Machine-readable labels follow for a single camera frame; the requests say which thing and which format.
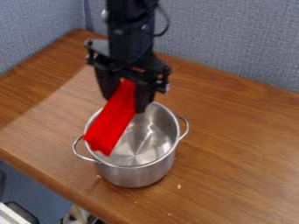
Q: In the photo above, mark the stainless steel pot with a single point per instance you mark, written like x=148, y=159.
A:
x=144, y=153

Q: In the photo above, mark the white object under table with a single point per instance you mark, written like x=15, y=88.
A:
x=79, y=216

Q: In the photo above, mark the red block object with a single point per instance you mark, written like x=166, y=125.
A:
x=111, y=122

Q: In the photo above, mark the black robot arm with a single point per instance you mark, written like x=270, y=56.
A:
x=132, y=13

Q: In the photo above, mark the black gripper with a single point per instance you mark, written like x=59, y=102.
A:
x=124, y=57

